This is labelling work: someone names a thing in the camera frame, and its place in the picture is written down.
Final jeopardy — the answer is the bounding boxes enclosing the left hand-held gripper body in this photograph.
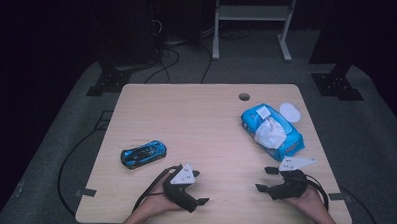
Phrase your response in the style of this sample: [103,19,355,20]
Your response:
[162,162,201,214]

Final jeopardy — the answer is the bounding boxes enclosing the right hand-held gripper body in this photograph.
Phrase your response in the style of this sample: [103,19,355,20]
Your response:
[266,155,318,202]

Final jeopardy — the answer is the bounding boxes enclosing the blue wet wipes pack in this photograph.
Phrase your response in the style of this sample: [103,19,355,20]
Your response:
[239,99,307,164]

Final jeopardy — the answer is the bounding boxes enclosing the white wet wipe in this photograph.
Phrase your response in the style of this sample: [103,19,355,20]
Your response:
[253,116,288,150]

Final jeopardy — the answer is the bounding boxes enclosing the blue toy car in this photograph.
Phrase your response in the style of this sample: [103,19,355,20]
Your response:
[119,138,169,172]

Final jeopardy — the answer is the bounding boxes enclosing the person's left hand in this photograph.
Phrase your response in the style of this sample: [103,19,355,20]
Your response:
[139,172,185,223]

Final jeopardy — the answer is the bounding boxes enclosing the person's right hand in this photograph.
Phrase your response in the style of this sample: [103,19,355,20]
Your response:
[285,186,332,224]

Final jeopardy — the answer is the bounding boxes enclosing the grey tape piece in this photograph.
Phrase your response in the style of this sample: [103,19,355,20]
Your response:
[74,187,98,199]
[327,192,355,203]

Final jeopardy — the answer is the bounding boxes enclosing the black stand base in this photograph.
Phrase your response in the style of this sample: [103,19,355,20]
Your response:
[309,60,366,103]
[85,59,133,99]

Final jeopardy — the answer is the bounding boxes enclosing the white metal stand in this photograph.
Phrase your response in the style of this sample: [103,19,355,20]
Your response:
[211,0,298,64]

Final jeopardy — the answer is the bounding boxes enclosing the left hand-held gripper cable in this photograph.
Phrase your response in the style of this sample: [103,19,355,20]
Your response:
[131,163,184,215]

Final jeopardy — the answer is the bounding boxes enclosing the hand-held gripper cable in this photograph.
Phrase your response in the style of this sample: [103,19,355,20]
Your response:
[302,174,331,212]
[131,163,184,215]

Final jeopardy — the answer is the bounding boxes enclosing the right hand-held gripper cable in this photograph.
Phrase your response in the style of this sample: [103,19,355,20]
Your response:
[302,174,331,212]

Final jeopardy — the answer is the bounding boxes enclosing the black floor cable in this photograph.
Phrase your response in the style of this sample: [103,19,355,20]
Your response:
[336,186,386,224]
[56,120,104,224]
[198,43,214,85]
[143,45,182,85]

